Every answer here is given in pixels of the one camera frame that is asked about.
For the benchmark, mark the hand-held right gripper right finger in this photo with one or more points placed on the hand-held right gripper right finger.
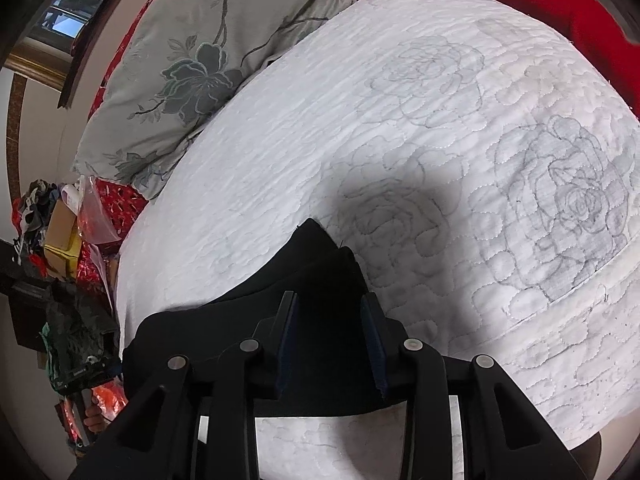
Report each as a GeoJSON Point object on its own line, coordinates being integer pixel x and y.
{"type": "Point", "coordinates": [374, 345]}

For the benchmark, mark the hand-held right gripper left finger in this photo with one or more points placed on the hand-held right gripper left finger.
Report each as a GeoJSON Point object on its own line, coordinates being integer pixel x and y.
{"type": "Point", "coordinates": [286, 345]}

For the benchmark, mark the black pants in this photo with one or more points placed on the black pants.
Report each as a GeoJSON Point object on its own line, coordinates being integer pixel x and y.
{"type": "Point", "coordinates": [320, 285]}

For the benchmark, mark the person's left hand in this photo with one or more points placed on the person's left hand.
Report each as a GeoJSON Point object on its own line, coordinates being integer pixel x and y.
{"type": "Point", "coordinates": [94, 417]}

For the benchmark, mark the dark wooden nightstand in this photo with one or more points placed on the dark wooden nightstand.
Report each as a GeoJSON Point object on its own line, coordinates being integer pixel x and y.
{"type": "Point", "coordinates": [22, 300]}

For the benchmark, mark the brown cardboard box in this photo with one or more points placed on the brown cardboard box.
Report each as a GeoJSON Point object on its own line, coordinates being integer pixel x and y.
{"type": "Point", "coordinates": [62, 222]}

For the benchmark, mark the pile of mixed cloths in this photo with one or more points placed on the pile of mixed cloths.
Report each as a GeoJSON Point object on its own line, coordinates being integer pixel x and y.
{"type": "Point", "coordinates": [32, 220]}

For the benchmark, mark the clear plastic bag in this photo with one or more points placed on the clear plastic bag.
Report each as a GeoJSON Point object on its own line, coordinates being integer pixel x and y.
{"type": "Point", "coordinates": [97, 210]}

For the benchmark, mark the red patterned bedsheet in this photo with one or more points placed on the red patterned bedsheet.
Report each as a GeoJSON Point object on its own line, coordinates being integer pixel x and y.
{"type": "Point", "coordinates": [112, 205]}

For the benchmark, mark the white quilted floral blanket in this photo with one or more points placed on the white quilted floral blanket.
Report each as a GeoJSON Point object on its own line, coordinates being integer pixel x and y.
{"type": "Point", "coordinates": [400, 160]}

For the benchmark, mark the dark wooden board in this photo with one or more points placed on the dark wooden board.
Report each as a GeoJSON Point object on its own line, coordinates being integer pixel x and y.
{"type": "Point", "coordinates": [82, 55]}

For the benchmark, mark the grey floral pillow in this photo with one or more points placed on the grey floral pillow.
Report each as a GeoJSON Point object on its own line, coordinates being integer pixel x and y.
{"type": "Point", "coordinates": [200, 60]}

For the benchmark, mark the gold framed window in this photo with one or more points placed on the gold framed window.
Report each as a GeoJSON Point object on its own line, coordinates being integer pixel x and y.
{"type": "Point", "coordinates": [60, 15]}

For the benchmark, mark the plain red cloth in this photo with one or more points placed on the plain red cloth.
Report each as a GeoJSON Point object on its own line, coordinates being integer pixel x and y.
{"type": "Point", "coordinates": [525, 0]}

